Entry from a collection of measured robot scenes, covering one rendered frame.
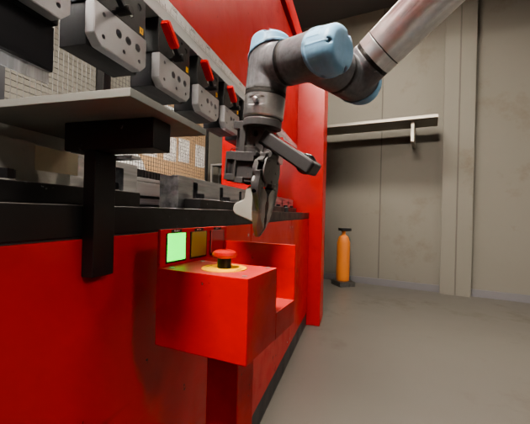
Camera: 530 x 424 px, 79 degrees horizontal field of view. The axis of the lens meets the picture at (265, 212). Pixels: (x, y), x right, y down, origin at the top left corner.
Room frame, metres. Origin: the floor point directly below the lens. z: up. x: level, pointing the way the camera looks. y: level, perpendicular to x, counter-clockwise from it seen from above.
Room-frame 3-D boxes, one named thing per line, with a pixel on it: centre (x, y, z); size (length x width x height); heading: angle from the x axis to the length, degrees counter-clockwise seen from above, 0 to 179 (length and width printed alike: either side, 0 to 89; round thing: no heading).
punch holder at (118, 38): (0.67, 0.34, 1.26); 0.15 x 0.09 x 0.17; 164
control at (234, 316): (0.56, 0.05, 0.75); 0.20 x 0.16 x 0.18; 156
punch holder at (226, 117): (1.25, 0.17, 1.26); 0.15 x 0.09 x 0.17; 164
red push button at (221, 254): (0.52, 0.06, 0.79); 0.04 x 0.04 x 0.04
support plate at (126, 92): (0.47, 0.25, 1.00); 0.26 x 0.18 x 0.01; 74
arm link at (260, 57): (0.59, 0.00, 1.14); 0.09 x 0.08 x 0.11; 46
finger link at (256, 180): (0.58, 0.01, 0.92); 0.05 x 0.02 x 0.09; 156
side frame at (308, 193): (2.74, -0.07, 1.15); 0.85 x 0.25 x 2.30; 74
